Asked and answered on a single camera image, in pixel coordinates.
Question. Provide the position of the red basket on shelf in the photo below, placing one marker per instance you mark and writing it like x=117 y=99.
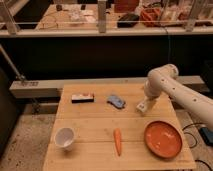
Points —
x=150 y=16

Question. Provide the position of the black bag on shelf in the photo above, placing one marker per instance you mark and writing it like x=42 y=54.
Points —
x=128 y=20

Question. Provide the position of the white plastic bottle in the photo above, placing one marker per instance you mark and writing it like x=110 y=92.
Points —
x=142 y=107

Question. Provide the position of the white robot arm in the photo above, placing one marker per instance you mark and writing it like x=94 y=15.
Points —
x=163 y=79

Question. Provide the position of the grey metal rail beam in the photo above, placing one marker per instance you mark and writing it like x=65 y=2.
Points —
x=53 y=88

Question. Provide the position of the white ceramic bowl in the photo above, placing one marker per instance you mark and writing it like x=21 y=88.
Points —
x=64 y=138

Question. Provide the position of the dark box on floor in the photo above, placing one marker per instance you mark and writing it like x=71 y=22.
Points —
x=207 y=135

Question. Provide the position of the blue crumpled cloth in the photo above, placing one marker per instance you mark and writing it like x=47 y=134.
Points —
x=116 y=101

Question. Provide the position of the orange plate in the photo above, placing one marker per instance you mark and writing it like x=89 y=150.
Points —
x=163 y=139

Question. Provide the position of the orange carrot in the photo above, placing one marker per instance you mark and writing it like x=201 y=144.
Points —
x=117 y=140

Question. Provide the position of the white shelf post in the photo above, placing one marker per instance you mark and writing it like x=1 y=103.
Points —
x=102 y=16

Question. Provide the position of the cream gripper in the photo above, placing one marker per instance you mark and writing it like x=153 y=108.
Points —
x=150 y=103

